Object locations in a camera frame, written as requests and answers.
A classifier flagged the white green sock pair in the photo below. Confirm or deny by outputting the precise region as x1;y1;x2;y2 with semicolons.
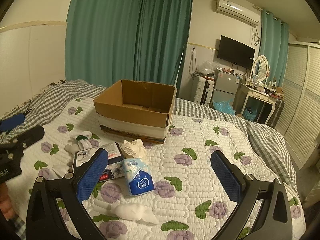
64;131;93;154

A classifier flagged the black packaged box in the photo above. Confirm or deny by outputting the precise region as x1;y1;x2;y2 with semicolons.
73;142;124;182

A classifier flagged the blue tissue pack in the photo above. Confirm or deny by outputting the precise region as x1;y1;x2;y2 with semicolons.
122;158;155;196

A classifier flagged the person's left hand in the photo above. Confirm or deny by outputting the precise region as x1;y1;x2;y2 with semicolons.
0;183;15;220

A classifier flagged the white louvered wardrobe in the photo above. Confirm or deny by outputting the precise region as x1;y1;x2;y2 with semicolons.
276;42;319;170

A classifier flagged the blue basket under table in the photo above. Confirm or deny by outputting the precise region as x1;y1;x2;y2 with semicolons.
242;107;257;122

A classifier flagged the brown cardboard box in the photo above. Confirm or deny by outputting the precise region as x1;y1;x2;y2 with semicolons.
93;80;177;144

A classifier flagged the white dressing table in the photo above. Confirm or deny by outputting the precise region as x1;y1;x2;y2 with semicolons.
233;83;277;125

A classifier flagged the large green curtain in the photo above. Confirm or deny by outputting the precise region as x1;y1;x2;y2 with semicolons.
65;0;193;87

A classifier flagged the grey mini fridge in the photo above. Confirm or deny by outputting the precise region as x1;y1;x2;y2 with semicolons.
210;69;239;108

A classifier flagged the white suitcase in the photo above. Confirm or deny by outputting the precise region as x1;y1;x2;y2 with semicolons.
190;76;215;107

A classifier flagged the white oval vanity mirror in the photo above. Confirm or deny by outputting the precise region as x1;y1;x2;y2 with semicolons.
251;55;270;82

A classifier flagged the clear plastic bag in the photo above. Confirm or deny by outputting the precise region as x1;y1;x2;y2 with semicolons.
200;61;220;76

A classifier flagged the small green curtain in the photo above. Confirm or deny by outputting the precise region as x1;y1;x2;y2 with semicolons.
259;9;289;87

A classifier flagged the white stick vacuum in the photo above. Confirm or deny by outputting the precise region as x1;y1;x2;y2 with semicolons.
175;52;185;97

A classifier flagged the white air conditioner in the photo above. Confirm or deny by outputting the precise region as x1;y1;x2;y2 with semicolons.
216;0;260;27

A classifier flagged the black charger cable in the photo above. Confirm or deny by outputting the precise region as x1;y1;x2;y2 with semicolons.
15;100;34;117

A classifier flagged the black wall television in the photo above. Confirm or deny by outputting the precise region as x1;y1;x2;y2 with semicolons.
217;35;255;69

